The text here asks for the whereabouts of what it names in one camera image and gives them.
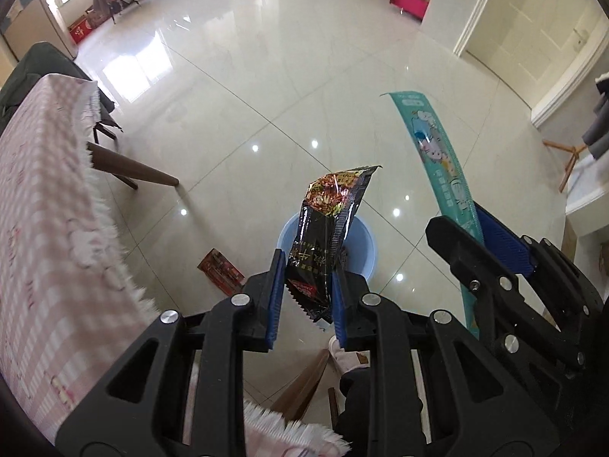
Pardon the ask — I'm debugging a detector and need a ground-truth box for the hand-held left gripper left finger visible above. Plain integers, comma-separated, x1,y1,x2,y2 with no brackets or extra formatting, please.
54,249,287,457

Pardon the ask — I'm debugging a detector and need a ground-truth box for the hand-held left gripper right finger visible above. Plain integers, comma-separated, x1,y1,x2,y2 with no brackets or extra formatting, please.
332,268,560,457

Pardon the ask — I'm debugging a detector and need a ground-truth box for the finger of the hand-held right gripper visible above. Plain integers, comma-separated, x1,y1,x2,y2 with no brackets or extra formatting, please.
473,201,605,305
425,216,588,372

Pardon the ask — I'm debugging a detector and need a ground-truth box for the red bordered packet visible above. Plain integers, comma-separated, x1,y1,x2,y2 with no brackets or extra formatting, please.
197,248,247,296

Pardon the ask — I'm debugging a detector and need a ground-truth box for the blue plastic bin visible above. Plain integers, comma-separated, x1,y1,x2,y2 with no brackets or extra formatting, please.
276,213,379,281

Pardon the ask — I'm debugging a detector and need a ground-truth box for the black snack packet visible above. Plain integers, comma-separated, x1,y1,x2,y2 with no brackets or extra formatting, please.
284,166,384,331

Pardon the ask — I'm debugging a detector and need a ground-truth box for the long teal cartoon wrapper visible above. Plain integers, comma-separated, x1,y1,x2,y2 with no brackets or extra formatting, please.
379,89,483,341

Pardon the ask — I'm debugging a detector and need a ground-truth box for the person's slipper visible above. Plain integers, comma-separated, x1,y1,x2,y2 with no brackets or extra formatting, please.
328,336,372,374

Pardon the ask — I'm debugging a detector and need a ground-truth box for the wooden table leg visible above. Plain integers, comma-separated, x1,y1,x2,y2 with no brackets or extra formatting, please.
269,350,334,427
87,142,180,189

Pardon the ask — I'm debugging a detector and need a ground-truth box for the wooden stand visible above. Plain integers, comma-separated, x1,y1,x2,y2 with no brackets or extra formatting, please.
542,138,591,193

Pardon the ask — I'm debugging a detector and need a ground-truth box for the grey hanging cloth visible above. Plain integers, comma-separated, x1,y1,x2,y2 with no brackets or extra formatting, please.
583,71,609,160

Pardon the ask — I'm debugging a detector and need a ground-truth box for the cream panel door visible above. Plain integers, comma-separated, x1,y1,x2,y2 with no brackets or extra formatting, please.
469,0,603,84

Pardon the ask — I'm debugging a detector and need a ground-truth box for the pink checked tablecloth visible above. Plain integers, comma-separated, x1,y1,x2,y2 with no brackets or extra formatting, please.
0,74,350,457

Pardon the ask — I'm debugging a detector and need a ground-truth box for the red gift box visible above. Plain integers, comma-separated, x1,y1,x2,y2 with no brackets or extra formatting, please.
69,10,112,46

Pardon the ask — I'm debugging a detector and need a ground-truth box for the dark grey chair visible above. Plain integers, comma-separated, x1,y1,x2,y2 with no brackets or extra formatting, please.
0,42,139,191

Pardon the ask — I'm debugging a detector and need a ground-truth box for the silver fridge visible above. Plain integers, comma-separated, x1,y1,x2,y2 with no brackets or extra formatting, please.
0,0,77,60

